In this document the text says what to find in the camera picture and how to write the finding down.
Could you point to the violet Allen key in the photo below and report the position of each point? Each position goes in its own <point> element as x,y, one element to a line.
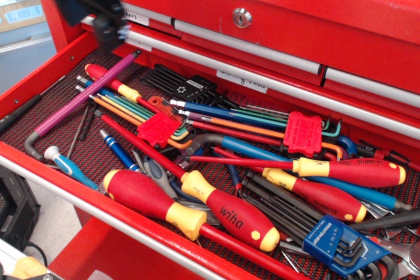
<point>62,113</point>

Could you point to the thin black Allen key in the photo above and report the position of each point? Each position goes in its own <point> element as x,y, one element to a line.
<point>84,126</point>

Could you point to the black torx key set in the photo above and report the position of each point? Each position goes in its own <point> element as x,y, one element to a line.
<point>195,89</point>

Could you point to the large blue sleeve Allen key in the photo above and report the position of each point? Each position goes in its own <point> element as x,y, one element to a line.
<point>253,152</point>

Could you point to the white Markers label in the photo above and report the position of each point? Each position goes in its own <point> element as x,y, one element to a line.
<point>136,17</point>

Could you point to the small red yellow screwdriver back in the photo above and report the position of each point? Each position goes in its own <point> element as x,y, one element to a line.
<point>95,72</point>

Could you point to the red holder rainbow hex keys left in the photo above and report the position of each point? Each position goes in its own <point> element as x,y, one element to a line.
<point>153,125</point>

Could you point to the red holder rainbow hex keys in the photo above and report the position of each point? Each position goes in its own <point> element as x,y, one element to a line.
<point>153,125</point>
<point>300,133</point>

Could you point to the blue metal pen screwdriver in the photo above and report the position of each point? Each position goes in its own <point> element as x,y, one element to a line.
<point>119,152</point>

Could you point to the blue white precision screwdriver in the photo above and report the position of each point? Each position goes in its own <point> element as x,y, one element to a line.
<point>68,167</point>

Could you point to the silver chest lock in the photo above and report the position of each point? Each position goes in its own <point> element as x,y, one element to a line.
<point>242,18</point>

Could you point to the black pen tool left edge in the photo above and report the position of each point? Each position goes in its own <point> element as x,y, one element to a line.
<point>8,120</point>

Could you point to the big red yellow screwdriver front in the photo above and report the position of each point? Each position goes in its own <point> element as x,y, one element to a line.
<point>141,194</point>

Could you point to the open red drawer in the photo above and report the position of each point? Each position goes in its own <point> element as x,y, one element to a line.
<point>379,108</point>

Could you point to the white handwritten drawer label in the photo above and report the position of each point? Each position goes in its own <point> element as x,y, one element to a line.
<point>242,82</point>

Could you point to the black box on floor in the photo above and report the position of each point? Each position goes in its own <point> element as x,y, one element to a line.
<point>19,209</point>

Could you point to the red holder rainbow hex keys right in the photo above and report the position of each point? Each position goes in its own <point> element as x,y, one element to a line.
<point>300,133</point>

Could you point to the large red yellow Wiha screwdriver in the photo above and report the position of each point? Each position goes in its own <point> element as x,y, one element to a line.
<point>239,217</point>

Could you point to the black red drawer liner mat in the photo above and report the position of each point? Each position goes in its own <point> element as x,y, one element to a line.
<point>121,243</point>

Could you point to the red yellow screwdriver right lower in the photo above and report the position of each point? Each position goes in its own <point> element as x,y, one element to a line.
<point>328,199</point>

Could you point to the black red tool right edge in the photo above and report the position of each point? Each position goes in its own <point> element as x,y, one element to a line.
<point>365,149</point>

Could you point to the red yellow screwdriver right upper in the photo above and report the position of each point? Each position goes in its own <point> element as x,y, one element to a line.
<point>370,173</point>

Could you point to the blue holder black hex keys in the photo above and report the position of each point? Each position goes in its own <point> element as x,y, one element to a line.
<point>340,248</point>

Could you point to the silver combination wrench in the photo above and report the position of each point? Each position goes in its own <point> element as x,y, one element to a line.
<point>409,253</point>

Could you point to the grey blue handled pliers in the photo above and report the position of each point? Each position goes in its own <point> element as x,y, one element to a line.
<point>158,174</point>

